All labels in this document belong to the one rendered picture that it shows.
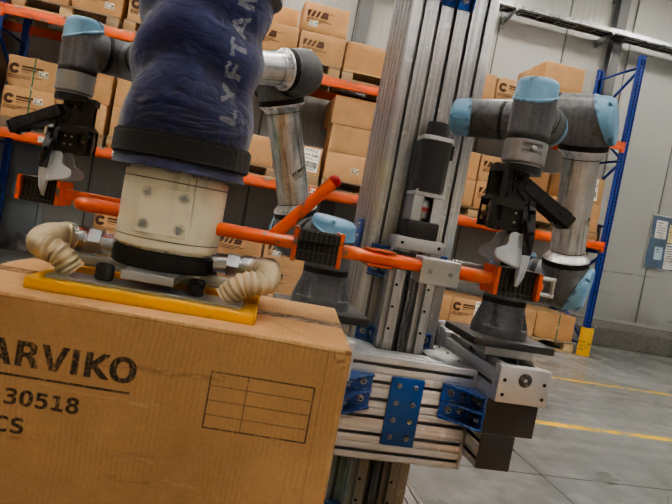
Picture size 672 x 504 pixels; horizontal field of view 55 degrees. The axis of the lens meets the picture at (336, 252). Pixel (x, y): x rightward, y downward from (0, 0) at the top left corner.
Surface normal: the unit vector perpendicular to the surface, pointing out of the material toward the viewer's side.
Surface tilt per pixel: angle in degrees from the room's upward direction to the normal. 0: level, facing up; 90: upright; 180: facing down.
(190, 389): 90
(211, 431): 90
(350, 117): 91
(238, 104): 74
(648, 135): 90
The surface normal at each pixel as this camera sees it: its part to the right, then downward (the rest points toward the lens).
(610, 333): 0.16, 0.08
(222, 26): 0.61, -0.13
